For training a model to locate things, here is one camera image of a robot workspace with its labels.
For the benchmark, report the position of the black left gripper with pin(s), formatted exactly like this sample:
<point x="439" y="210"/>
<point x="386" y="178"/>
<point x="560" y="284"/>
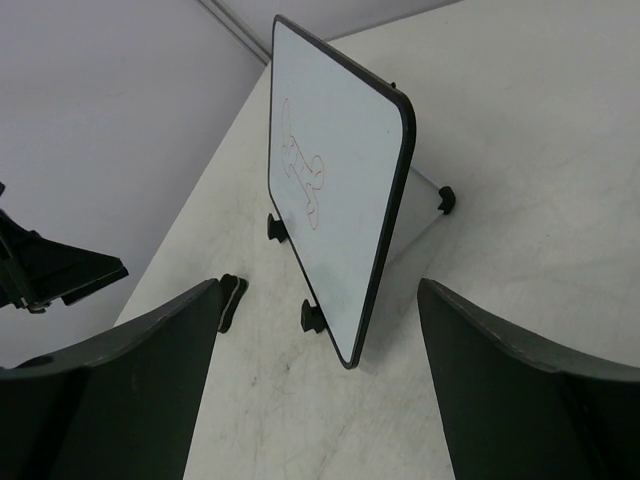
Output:
<point x="48" y="270"/>

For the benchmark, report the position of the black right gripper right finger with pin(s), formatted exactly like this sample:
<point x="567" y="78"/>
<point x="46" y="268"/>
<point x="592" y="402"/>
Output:
<point x="516" y="405"/>

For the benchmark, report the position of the black felt whiteboard eraser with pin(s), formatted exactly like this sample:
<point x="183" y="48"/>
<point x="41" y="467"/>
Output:
<point x="233" y="288"/>

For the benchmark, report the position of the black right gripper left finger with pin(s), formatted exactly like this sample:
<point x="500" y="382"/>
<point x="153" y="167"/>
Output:
<point x="120" y="405"/>

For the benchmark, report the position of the white whiteboard black frame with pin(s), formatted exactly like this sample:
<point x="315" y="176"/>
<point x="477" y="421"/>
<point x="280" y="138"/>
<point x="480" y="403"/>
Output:
<point x="341" y="141"/>

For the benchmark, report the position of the left aluminium frame post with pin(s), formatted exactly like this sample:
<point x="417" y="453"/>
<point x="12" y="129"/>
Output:
<point x="238" y="28"/>

